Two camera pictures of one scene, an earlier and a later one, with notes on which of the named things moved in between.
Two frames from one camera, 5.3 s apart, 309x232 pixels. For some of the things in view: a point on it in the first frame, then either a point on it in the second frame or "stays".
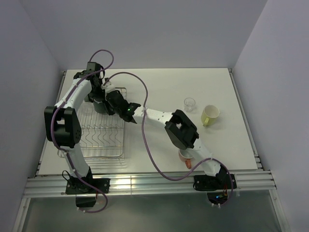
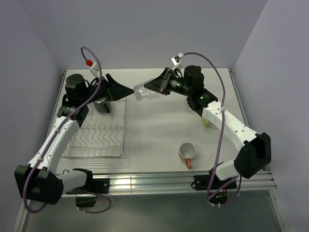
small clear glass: (189, 104) stays
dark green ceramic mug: (99, 107) stays
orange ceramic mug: (186, 155) stays
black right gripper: (110, 112) -> (161, 83)
